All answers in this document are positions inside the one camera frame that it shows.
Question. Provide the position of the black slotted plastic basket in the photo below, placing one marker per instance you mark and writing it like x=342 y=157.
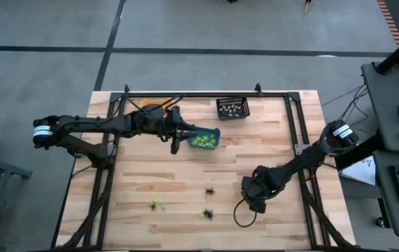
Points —
x=246 y=103

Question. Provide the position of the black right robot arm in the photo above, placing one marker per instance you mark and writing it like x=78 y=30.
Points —
x=308 y=157

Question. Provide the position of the orange plastic bin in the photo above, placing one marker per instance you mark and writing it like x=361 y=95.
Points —
x=145 y=102

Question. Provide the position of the teal plastic bin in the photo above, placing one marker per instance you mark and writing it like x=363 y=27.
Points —
x=217 y=133

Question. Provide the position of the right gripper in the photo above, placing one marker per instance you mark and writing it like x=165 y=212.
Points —
x=260 y=185

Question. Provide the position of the silver metal bracket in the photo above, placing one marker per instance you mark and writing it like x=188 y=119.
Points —
x=299 y=150

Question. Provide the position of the grey desk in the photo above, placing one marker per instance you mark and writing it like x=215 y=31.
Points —
x=385 y=210
x=381 y=105

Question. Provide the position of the black frame clamp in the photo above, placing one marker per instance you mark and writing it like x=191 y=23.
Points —
x=126 y=89
x=258 y=89

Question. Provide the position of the white paper sheet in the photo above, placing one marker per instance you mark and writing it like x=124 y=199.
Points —
x=360 y=171

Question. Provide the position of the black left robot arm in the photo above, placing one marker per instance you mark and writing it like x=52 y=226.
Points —
x=87 y=124

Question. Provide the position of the thin yellow pole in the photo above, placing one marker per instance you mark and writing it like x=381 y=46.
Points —
x=306 y=8

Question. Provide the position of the black plastic spider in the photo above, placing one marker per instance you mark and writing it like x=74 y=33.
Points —
x=206 y=211
x=209 y=214
x=209 y=190

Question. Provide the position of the grey side cart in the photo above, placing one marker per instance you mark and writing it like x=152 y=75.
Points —
x=17 y=172

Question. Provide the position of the black caster wheel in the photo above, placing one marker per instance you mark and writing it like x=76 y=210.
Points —
x=380 y=222

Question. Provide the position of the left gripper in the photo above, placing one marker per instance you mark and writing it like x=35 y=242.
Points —
x=154 y=122

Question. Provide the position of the black desk crossbar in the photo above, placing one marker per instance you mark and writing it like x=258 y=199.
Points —
x=357 y=154

